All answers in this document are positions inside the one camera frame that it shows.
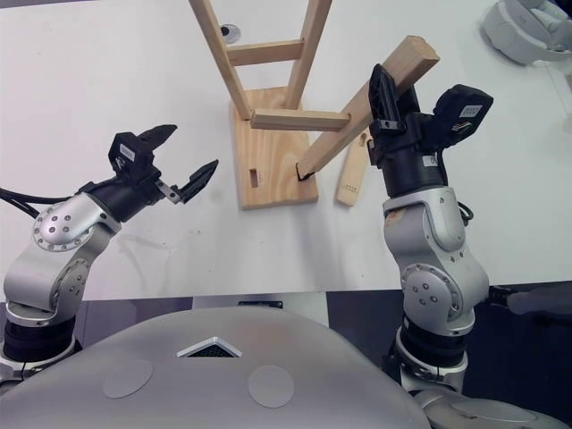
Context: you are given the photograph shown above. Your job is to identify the wooden seat board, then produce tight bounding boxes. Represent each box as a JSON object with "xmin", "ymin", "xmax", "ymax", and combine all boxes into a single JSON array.
[{"xmin": 229, "ymin": 86, "xmax": 320, "ymax": 212}]

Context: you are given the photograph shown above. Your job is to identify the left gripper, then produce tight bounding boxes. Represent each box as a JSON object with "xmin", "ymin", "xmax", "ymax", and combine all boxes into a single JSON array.
[{"xmin": 87, "ymin": 124, "xmax": 221, "ymax": 223}]

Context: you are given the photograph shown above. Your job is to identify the wooden cross bar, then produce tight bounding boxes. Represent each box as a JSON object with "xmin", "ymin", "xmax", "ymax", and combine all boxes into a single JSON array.
[
  {"xmin": 226, "ymin": 38, "xmax": 307, "ymax": 68},
  {"xmin": 250, "ymin": 110, "xmax": 351, "ymax": 134},
  {"xmin": 335, "ymin": 130, "xmax": 375, "ymax": 207}
]

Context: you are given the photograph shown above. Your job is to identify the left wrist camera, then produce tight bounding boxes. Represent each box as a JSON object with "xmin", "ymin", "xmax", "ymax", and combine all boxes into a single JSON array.
[{"xmin": 107, "ymin": 131, "xmax": 156, "ymax": 181}]

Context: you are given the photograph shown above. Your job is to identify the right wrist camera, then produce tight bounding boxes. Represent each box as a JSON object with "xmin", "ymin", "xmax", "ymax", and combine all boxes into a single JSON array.
[{"xmin": 432, "ymin": 83, "xmax": 495, "ymax": 149}]

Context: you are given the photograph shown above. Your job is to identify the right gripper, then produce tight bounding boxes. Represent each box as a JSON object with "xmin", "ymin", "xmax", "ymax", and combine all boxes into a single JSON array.
[{"xmin": 368, "ymin": 63, "xmax": 449, "ymax": 198}]

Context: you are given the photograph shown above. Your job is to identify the wooden leg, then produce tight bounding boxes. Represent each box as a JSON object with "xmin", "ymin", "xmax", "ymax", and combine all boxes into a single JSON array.
[
  {"xmin": 296, "ymin": 35, "xmax": 441, "ymax": 181},
  {"xmin": 187, "ymin": 0, "xmax": 252, "ymax": 122},
  {"xmin": 284, "ymin": 0, "xmax": 334, "ymax": 111}
]

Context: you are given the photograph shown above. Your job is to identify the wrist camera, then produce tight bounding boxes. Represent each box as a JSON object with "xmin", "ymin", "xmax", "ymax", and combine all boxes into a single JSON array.
[
  {"xmin": 107, "ymin": 131, "xmax": 156, "ymax": 181},
  {"xmin": 432, "ymin": 83, "xmax": 495, "ymax": 149}
]

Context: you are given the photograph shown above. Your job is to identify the white headset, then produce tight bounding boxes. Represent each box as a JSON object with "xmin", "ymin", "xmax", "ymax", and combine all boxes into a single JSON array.
[{"xmin": 479, "ymin": 0, "xmax": 572, "ymax": 67}]

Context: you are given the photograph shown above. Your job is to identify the robot body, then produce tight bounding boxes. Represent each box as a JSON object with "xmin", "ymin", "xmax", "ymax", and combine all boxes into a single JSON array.
[{"xmin": 0, "ymin": 306, "xmax": 431, "ymax": 429}]

